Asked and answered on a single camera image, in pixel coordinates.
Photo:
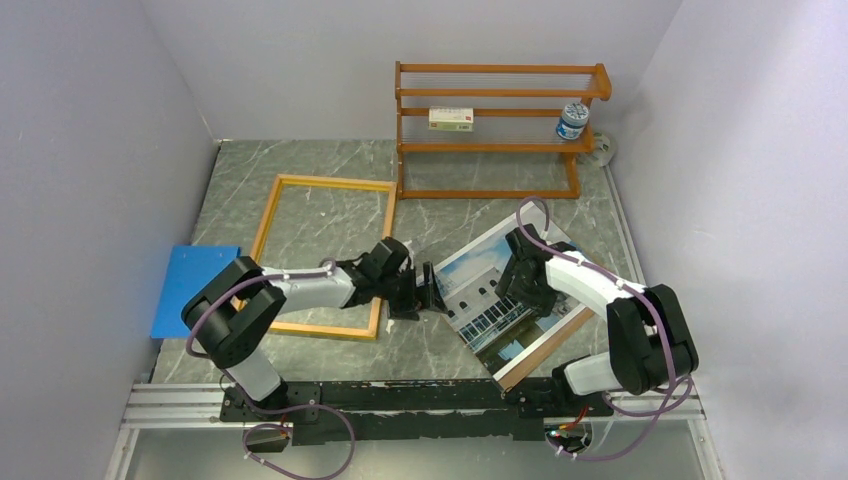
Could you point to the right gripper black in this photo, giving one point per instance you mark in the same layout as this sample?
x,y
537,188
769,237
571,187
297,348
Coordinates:
x,y
542,302

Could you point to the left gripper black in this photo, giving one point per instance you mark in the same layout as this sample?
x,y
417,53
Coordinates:
x,y
408,308

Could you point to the building and sky photo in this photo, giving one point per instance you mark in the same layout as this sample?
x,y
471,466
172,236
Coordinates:
x,y
467,280

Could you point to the brown frame backing board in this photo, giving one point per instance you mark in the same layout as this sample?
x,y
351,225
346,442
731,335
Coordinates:
x,y
525,339

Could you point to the yellow wooden picture frame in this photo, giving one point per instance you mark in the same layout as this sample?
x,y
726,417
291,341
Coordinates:
x,y
309,218

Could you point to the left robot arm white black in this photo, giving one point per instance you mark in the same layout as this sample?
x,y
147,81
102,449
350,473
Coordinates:
x,y
228,318

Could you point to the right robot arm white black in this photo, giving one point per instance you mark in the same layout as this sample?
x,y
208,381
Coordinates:
x,y
649,342

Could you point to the clear tape roll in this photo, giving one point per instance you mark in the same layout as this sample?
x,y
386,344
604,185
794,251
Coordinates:
x,y
605,148

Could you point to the white blue jar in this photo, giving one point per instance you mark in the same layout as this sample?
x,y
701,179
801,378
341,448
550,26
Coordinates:
x,y
573,120

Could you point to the orange wooden shelf rack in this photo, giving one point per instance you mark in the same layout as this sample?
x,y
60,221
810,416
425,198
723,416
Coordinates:
x,y
516,110

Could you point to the white red medicine box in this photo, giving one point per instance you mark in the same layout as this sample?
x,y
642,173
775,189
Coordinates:
x,y
451,119

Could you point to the blue plastic board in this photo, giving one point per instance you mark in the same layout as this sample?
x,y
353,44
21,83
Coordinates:
x,y
189,269

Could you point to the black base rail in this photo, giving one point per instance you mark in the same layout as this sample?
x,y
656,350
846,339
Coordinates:
x,y
434,409

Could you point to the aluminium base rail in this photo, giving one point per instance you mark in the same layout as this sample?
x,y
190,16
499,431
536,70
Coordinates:
x,y
196,406

